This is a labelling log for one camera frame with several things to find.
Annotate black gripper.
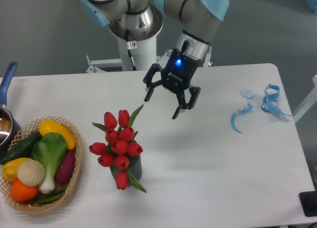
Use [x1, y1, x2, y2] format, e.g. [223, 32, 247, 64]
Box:
[143, 48, 201, 119]

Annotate red tulip bouquet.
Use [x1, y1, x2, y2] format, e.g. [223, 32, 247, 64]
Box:
[89, 105, 147, 193]

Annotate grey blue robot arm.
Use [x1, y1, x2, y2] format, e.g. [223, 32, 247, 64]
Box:
[81, 0, 229, 118]

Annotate dark grey ribbed vase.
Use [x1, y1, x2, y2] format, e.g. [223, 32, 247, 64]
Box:
[110, 155, 142, 181]

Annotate pale blue plastic cap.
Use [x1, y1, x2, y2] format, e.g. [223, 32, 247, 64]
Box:
[240, 89, 254, 99]

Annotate curved blue plastic strip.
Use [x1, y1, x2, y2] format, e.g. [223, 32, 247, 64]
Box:
[230, 102, 254, 134]

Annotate tangled blue plastic strip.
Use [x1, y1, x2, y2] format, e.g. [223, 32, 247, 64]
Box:
[261, 84, 291, 116]

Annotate yellow squash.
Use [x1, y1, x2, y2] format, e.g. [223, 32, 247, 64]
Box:
[39, 119, 76, 150]

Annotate green bok choy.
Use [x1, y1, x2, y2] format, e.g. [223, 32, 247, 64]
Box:
[31, 132, 67, 194]

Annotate purple sweet potato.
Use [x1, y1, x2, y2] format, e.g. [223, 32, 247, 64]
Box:
[55, 150, 75, 183]

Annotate woven wicker basket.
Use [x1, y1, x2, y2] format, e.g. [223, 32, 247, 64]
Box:
[0, 116, 83, 214]

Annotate blue object top corner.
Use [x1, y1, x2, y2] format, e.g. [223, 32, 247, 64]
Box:
[307, 0, 317, 13]

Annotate green bean pods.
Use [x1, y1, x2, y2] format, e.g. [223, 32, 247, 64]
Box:
[35, 186, 67, 205]

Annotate dark green cucumber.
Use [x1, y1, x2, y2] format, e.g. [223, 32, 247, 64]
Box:
[0, 131, 42, 165]

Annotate white steamed bun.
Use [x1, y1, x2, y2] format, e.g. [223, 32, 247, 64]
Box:
[17, 160, 45, 186]

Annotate black device at table edge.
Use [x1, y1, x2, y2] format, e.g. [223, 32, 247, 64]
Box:
[299, 191, 317, 217]

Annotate yellow bell pepper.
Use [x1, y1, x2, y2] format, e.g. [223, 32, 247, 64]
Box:
[1, 158, 31, 182]

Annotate orange fruit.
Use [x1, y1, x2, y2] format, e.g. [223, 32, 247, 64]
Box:
[10, 180, 38, 202]

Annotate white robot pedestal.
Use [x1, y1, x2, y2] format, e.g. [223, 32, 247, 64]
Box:
[81, 0, 218, 71]

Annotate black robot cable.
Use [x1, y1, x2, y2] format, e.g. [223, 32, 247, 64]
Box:
[125, 29, 138, 71]

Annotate white metal frame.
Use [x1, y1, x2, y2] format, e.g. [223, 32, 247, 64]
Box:
[293, 75, 317, 123]

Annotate blue handled saucepan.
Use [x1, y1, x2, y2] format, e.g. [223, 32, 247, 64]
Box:
[0, 61, 21, 159]

